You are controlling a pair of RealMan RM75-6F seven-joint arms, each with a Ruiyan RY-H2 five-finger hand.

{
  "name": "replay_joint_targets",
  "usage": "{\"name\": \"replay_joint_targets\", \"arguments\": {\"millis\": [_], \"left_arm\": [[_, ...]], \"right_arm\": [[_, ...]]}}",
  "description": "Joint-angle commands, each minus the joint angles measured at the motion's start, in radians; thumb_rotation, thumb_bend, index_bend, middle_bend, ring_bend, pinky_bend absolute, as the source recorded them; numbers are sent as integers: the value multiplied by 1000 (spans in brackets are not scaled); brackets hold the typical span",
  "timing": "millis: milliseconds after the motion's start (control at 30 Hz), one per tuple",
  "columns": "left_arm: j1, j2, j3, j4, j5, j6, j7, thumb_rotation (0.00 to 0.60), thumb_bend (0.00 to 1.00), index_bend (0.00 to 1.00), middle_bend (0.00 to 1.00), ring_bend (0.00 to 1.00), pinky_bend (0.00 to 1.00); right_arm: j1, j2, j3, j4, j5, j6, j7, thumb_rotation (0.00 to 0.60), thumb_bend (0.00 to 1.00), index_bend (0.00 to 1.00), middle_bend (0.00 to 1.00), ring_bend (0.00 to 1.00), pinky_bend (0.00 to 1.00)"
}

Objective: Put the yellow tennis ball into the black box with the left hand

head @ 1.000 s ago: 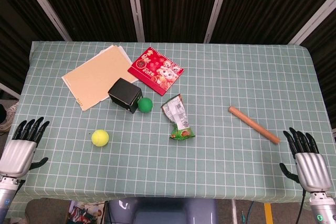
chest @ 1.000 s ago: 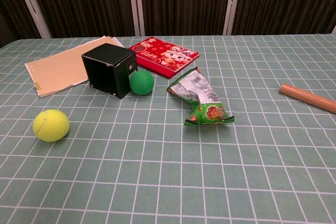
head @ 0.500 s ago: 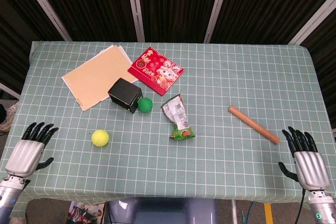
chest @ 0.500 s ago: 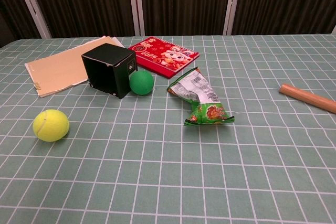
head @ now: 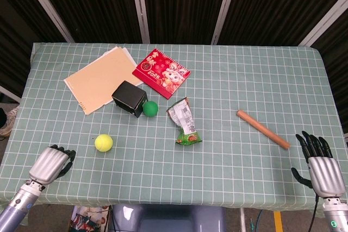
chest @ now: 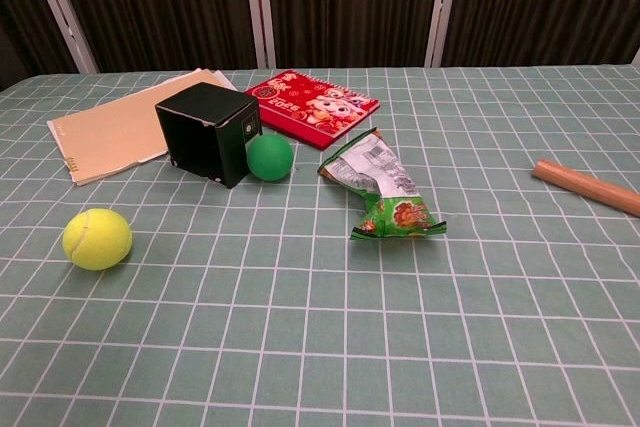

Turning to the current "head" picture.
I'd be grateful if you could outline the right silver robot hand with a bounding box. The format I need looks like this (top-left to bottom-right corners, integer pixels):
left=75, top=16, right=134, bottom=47
left=291, top=130, right=345, bottom=198

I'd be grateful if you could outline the green checkered tablecloth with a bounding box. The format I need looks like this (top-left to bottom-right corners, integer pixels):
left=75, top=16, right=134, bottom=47
left=0, top=42, right=348, bottom=211

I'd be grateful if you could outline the white partition post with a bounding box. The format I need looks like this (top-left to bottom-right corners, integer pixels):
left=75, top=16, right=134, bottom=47
left=129, top=0, right=151, bottom=44
left=18, top=0, right=75, bottom=43
left=298, top=0, right=348, bottom=47
left=210, top=0, right=240, bottom=45

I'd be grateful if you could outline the red desk calendar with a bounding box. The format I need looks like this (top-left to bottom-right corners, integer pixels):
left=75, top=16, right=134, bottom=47
left=132, top=48, right=191, bottom=99

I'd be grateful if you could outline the green snack bag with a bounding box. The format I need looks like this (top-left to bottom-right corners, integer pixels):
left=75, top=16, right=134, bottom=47
left=166, top=97, right=203, bottom=145

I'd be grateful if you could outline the wooden rolling pin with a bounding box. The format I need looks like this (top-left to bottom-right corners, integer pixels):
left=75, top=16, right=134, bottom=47
left=236, top=110, right=290, bottom=151

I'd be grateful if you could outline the colourful printed bag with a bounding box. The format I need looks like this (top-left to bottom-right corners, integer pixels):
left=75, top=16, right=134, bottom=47
left=71, top=205, right=109, bottom=232

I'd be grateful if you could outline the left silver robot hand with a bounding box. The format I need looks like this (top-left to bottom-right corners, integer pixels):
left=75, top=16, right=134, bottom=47
left=28, top=144, right=77, bottom=186

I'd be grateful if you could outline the black cable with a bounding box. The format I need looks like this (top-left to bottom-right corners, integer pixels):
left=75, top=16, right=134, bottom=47
left=308, top=195, right=319, bottom=232

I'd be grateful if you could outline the green ball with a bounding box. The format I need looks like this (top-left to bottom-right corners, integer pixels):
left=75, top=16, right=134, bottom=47
left=142, top=101, right=159, bottom=117

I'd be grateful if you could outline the yellow tennis ball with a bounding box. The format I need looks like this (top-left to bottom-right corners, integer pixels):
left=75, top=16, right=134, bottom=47
left=94, top=134, right=114, bottom=152

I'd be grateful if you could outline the robot torso base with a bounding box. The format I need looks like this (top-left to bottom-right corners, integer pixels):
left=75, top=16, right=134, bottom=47
left=112, top=204, right=226, bottom=232

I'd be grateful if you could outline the beige paper folder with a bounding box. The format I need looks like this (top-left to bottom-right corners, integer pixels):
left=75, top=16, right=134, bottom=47
left=64, top=46, right=145, bottom=116

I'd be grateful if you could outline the black cardboard box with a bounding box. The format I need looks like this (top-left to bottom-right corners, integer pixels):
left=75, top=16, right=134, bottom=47
left=111, top=80, right=148, bottom=119

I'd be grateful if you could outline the white shoe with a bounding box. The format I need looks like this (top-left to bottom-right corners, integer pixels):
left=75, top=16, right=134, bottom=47
left=0, top=106, right=20, bottom=136

